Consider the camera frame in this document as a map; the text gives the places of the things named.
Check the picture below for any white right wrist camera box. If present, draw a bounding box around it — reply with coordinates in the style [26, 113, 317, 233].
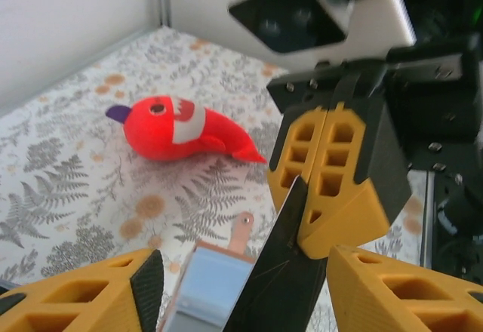
[226, 0, 418, 72]

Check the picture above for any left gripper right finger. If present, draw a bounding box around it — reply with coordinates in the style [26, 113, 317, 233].
[326, 244, 483, 332]

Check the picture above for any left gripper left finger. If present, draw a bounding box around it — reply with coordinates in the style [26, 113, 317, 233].
[0, 247, 164, 332]

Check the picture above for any red shark plush toy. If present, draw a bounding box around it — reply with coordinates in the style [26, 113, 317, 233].
[105, 94, 268, 165]

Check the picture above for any brown leather card holder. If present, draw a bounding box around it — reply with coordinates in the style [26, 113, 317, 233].
[162, 211, 261, 332]

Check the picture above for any floral fern tablecloth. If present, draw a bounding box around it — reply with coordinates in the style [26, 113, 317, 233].
[0, 26, 435, 332]

